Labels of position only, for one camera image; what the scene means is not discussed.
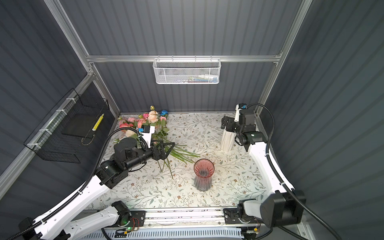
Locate floral patterned table mat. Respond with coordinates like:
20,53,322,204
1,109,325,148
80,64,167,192
88,113,268,210

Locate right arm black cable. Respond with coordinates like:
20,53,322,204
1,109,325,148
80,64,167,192
246,102,343,240

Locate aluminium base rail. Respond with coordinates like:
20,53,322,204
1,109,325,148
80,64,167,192
74,206,271,232

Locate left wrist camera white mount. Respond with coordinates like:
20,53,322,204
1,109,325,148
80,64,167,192
139,125,155,148

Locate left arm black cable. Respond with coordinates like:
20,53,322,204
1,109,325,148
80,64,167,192
5,127,149,240

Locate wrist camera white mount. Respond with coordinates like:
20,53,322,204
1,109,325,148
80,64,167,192
234,103,247,122
139,125,155,148

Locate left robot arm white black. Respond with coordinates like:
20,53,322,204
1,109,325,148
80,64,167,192
16,138,175,240

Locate white ribbed ceramic vase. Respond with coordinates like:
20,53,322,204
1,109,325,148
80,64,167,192
220,129,236,152

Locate items in white basket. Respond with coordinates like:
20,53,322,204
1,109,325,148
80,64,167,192
177,75,220,84

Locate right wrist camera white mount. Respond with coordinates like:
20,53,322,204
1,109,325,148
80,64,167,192
234,103,247,122

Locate blue artificial rose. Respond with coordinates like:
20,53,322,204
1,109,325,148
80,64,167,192
160,110,169,117

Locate black wire basket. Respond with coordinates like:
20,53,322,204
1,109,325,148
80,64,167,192
24,91,109,164

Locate bunch of artificial flowers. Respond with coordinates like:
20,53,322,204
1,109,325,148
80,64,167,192
114,106,200,169

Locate pink glass vase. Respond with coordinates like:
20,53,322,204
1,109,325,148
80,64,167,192
194,159,215,192

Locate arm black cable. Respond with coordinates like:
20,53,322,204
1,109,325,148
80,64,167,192
5,127,149,240
246,102,343,240

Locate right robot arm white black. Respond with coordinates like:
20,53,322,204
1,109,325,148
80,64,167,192
221,103,306,228

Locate white wire mesh basket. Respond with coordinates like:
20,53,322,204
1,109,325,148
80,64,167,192
153,58,222,85

